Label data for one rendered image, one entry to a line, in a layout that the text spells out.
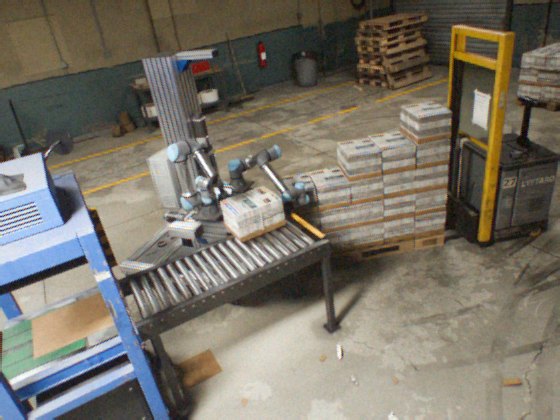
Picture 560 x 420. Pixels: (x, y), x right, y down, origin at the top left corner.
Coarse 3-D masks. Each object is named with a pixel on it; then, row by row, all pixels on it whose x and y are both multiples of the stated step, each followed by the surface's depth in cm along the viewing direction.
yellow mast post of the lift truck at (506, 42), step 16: (512, 48) 307; (496, 80) 320; (496, 96) 324; (496, 112) 329; (496, 128) 335; (496, 144) 342; (496, 160) 349; (496, 176) 356; (480, 224) 381; (480, 240) 386
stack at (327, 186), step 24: (336, 168) 389; (312, 192) 360; (336, 192) 364; (360, 192) 367; (384, 192) 371; (312, 216) 371; (336, 216) 374; (360, 216) 378; (384, 216) 383; (336, 240) 387; (360, 240) 390; (384, 240) 395; (408, 240) 397; (336, 264) 399
